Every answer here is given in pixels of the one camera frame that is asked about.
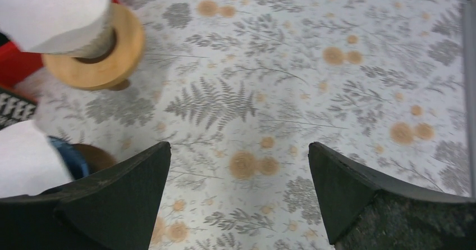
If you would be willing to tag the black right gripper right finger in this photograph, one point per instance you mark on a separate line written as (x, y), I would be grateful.
(363, 208)

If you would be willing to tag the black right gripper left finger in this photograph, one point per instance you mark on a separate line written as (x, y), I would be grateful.
(115, 208)

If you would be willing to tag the blue ribbed glass dripper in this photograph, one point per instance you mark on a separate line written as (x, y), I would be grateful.
(73, 159)

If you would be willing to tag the clear ribbed glass dripper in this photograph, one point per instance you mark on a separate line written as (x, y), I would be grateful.
(101, 44)

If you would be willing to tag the white paper coffee filter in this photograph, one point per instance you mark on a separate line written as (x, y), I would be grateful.
(54, 26)

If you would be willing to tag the orange coffee filter box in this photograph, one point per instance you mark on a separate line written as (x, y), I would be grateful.
(15, 107)

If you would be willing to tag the clear glass carafe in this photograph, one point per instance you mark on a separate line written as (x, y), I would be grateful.
(120, 86)

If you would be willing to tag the red plastic tray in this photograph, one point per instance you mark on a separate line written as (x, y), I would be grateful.
(16, 64)

